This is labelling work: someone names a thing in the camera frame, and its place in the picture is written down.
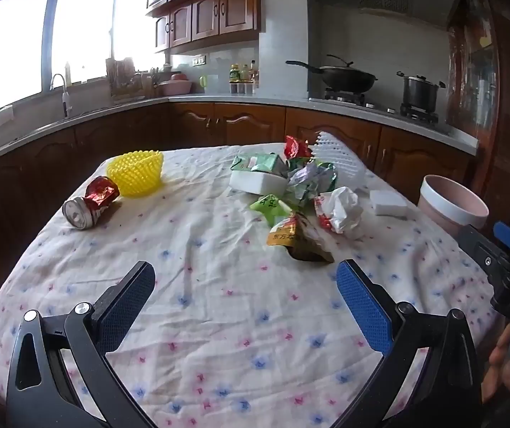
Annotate light green wrapper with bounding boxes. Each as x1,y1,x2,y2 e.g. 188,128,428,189
249,194,292,226

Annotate small white foam block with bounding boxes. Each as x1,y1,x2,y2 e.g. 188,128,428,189
369,189,408,218

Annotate wooden glass display cabinet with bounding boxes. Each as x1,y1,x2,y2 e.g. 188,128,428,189
446,0,510,237

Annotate brown board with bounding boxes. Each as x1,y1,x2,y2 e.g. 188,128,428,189
105,57,138,98

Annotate grey kitchen countertop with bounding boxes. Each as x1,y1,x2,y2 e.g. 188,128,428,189
0,93,479,174

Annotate pink waste bin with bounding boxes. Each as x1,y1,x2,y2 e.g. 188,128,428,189
416,175,490,237

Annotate yellow plastic mesh basket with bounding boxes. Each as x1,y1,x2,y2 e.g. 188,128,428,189
106,150,165,198

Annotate crumpled silver green wrapper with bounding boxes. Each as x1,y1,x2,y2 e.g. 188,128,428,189
286,160,338,206

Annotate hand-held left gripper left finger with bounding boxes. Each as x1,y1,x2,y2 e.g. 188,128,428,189
6,260,157,428

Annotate gas stove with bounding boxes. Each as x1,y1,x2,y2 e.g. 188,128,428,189
308,89,449,126

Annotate black wok with lid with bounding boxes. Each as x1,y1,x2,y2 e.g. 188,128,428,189
286,55,378,92

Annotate crushed red drink can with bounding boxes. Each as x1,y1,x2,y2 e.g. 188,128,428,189
62,175,121,230

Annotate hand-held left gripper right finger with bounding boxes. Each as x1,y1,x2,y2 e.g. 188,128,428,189
328,259,483,428

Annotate kitchen window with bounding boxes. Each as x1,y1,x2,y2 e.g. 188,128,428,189
0,0,166,119

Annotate wooden cabinets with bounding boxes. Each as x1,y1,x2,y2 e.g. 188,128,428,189
0,100,479,304
145,0,262,54

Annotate wooden lower cabinets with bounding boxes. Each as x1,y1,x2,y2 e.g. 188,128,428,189
0,100,479,304

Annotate dark cooking pot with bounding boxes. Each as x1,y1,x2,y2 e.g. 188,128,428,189
397,70,446,113

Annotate white floral tablecloth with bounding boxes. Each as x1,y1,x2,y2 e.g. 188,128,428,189
0,143,505,428

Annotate printed drink pouch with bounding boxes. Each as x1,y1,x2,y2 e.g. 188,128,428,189
267,212,335,263

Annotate crumpled white red wrapper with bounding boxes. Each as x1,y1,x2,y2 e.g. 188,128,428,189
314,186,365,234

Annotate red foil wrapper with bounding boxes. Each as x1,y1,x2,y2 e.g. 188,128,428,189
284,135,313,160

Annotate metal kitchen faucet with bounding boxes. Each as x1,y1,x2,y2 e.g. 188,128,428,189
50,73,74,119

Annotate wooden upper cabinets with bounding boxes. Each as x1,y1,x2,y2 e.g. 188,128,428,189
145,0,262,54

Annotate white perforated plastic basket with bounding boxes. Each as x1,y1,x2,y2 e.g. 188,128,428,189
310,131,367,188

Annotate pink plastic basin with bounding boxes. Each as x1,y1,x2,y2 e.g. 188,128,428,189
159,72,194,96

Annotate green snack packet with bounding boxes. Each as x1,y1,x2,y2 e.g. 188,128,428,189
230,152,288,175

